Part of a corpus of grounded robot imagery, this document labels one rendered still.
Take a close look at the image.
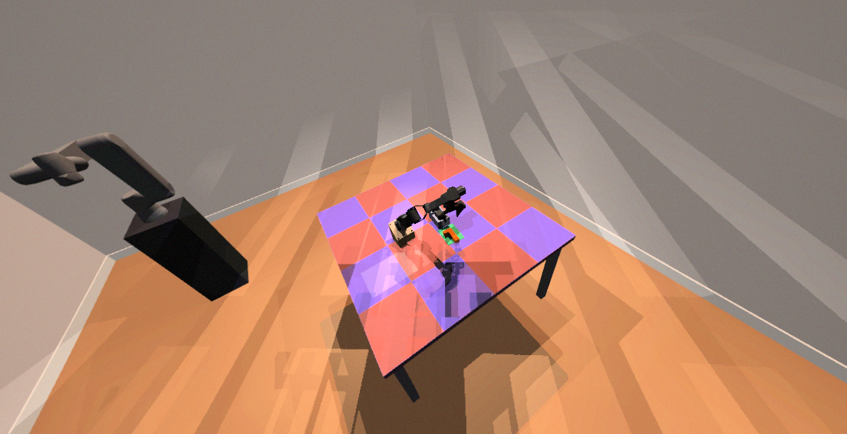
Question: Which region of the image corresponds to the orange l-shaped part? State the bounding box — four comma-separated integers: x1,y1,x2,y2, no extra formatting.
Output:
443,228,460,243

